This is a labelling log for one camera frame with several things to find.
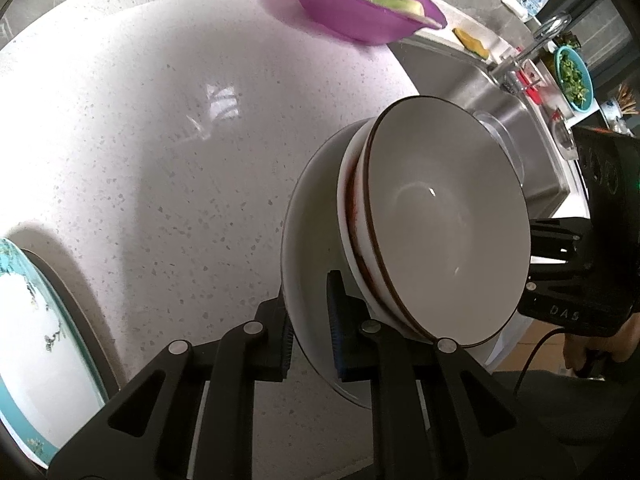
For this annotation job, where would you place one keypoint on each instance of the dark clothing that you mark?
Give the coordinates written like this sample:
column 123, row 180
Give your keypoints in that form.
column 590, row 425

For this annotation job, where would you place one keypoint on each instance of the large white bowl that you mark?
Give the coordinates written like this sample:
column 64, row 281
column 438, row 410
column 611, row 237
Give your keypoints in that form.
column 310, row 240

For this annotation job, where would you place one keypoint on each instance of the small steel pot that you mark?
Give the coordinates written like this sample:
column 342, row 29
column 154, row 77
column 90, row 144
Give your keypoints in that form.
column 562, row 135

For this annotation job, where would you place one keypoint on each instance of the small teal floral plate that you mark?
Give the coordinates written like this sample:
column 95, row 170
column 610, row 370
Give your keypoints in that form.
column 35, row 360

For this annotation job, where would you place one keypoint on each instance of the person's right hand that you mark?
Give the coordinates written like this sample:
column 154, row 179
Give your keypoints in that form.
column 582, row 355

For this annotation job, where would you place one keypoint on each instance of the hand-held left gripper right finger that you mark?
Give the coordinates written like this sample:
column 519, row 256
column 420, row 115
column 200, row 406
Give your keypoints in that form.
column 336, row 330

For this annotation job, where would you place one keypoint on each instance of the grey-rimmed white plate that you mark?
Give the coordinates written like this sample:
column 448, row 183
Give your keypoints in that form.
column 95, row 340

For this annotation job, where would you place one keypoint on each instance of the chopsticks in ceramic holder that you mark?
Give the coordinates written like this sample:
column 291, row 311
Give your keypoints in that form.
column 620, row 110

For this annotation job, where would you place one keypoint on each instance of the purple plastic basin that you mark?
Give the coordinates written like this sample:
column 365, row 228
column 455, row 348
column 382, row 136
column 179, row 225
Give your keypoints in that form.
column 360, row 5

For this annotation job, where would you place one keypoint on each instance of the small white bowl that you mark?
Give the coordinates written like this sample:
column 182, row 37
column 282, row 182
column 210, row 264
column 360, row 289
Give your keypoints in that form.
column 345, row 210

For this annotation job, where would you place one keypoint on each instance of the chrome faucet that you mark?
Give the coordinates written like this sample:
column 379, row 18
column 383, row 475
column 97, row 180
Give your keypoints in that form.
column 530, row 45

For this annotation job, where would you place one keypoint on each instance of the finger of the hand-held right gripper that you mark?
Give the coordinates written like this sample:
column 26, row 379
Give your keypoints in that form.
column 560, row 237
column 545, row 272

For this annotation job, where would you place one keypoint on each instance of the black-rimmed flower bowl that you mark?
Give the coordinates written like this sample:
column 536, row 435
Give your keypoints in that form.
column 450, row 220

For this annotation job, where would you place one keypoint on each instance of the stainless steel sink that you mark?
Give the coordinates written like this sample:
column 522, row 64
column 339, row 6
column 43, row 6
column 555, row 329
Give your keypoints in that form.
column 450, row 75

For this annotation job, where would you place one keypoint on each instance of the yellow sponge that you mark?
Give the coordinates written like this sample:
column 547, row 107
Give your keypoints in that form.
column 472, row 44

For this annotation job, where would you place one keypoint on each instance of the chopped green vegetables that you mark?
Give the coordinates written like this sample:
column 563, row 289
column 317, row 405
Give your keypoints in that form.
column 575, row 80

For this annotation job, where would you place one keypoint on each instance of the white soap block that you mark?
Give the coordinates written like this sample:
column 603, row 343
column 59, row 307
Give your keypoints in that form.
column 515, row 7

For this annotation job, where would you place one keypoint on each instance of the red plastic item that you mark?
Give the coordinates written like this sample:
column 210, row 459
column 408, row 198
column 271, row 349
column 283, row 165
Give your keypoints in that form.
column 530, row 85

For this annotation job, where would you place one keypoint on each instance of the teal colander basket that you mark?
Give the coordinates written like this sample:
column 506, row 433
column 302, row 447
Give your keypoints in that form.
column 559, row 67

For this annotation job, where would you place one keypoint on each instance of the clear glass bowl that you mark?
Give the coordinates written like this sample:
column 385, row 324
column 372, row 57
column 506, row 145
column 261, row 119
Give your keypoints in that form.
column 505, row 135

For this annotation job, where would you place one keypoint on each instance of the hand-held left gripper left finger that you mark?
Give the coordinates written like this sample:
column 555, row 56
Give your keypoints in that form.
column 280, row 345

